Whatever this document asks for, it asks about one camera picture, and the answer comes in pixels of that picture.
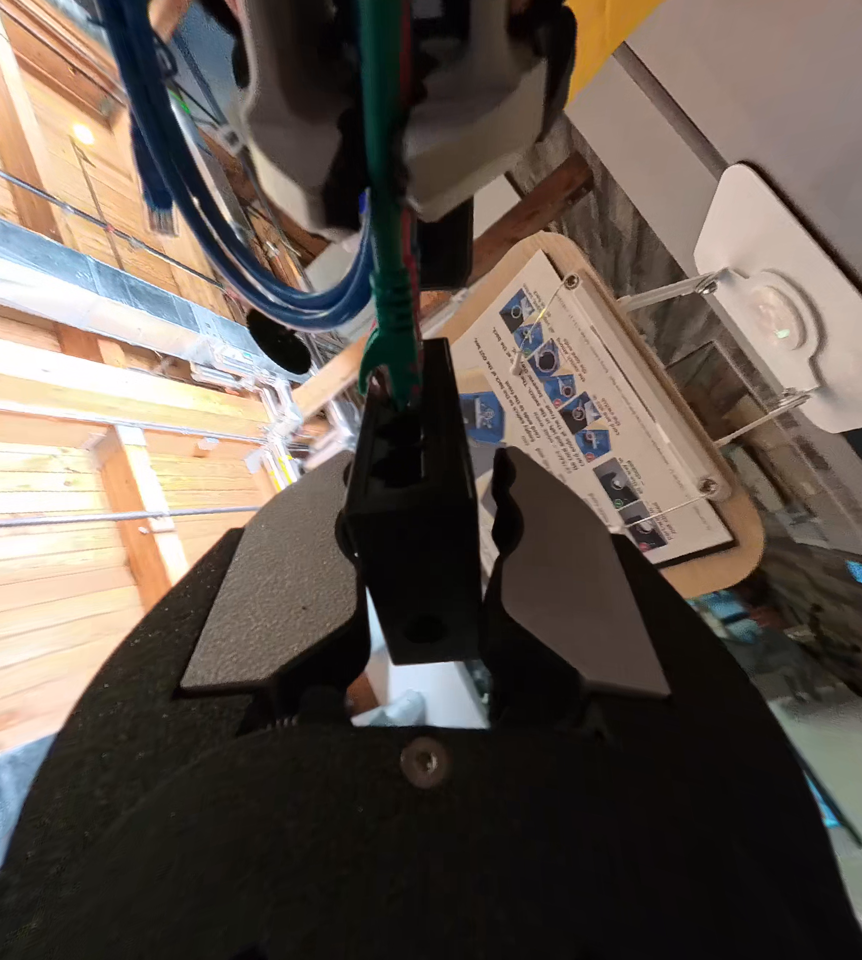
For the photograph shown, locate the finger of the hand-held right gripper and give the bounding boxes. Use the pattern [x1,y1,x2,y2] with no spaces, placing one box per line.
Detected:
[399,0,553,224]
[239,0,372,241]

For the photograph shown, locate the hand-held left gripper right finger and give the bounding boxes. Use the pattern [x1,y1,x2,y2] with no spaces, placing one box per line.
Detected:
[479,446,673,730]

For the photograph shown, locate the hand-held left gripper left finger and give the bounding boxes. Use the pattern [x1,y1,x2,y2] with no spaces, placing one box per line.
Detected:
[178,450,372,726]

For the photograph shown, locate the yellow bin with divider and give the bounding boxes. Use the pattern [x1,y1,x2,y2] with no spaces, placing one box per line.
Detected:
[566,0,664,106]

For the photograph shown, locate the green ethernet cable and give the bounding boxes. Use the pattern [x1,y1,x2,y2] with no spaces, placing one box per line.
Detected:
[356,0,426,410]

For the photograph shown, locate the black ethernet switch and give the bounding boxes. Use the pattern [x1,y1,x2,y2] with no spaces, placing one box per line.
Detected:
[341,337,486,667]

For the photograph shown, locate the blue ethernet cable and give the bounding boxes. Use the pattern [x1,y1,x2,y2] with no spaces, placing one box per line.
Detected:
[97,0,379,335]

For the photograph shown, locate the wooden beam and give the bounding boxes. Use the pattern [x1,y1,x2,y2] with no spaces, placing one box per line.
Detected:
[292,153,597,421]

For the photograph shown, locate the silver ventilation ducts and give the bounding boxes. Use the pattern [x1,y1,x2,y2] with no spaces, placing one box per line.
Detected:
[0,196,342,489]

